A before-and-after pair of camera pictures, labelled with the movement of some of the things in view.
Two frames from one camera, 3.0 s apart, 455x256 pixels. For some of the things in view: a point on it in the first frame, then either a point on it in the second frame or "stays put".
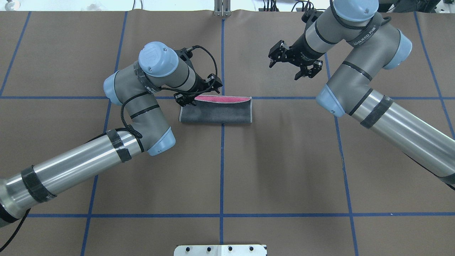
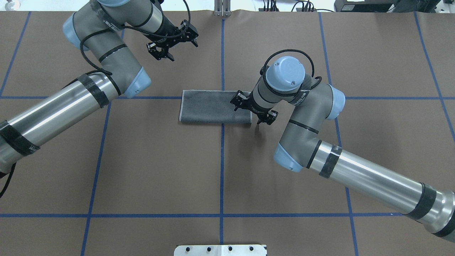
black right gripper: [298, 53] to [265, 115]
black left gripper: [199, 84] to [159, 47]
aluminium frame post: [222, 8] stays put
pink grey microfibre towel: [219, 109] stays put
